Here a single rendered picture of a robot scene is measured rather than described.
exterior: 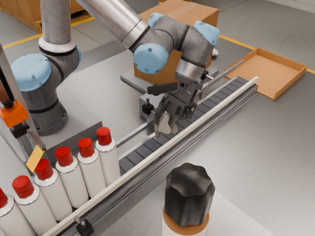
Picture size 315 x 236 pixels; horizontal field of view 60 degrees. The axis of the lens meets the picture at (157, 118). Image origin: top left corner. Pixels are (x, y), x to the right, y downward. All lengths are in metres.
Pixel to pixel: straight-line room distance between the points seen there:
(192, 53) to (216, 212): 0.43
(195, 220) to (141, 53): 0.37
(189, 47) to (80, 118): 0.48
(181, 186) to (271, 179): 0.54
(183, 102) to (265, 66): 0.77
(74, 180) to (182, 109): 0.34
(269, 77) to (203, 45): 0.68
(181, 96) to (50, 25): 0.44
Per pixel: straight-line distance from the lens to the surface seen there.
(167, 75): 1.15
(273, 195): 0.92
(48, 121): 0.96
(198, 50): 0.76
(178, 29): 0.76
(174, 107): 0.80
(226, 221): 0.77
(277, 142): 1.07
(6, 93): 0.66
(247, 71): 1.41
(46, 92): 0.91
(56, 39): 0.94
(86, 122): 1.00
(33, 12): 3.96
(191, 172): 0.46
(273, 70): 1.46
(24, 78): 0.87
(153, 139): 0.92
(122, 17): 0.65
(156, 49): 0.63
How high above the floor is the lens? 1.55
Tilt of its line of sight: 42 degrees down
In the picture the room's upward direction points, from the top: straight up
